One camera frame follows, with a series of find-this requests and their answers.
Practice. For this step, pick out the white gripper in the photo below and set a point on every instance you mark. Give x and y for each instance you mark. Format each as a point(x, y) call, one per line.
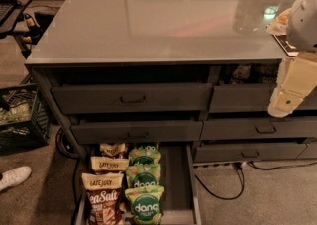
point(304, 21)

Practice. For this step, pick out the brown sea salt chip bag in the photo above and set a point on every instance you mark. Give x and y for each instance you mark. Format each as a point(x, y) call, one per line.
point(104, 194)

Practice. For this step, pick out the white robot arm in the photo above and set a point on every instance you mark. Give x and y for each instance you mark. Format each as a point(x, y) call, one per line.
point(299, 24)

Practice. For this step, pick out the top right drawer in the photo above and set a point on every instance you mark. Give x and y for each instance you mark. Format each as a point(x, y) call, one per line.
point(250, 97)

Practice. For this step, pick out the grey cabinet counter unit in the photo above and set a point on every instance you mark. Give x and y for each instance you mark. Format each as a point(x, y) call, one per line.
point(102, 42)

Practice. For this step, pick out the bottom right drawer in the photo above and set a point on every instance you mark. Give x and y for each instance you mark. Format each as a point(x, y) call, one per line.
point(248, 152)

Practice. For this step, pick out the open bottom left drawer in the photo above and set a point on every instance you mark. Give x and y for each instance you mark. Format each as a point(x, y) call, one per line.
point(179, 203)

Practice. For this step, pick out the green dang chip bag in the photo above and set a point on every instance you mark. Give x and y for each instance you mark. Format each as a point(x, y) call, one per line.
point(145, 204)
point(143, 175)
point(144, 155)

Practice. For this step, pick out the top left drawer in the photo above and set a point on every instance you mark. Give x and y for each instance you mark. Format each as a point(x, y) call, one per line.
point(115, 98)

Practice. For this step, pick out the front green dang chip bag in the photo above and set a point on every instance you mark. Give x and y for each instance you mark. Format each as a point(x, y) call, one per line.
point(145, 204)

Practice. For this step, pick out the middle left drawer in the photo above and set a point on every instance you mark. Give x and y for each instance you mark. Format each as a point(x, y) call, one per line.
point(137, 131)

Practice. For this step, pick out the black white fiducial marker board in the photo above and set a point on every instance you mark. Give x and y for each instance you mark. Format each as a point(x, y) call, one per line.
point(287, 47)

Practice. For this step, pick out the black plastic crate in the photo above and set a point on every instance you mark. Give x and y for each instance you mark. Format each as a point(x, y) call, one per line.
point(24, 119)

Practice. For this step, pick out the white sneaker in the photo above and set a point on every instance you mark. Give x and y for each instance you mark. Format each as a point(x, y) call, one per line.
point(14, 177)

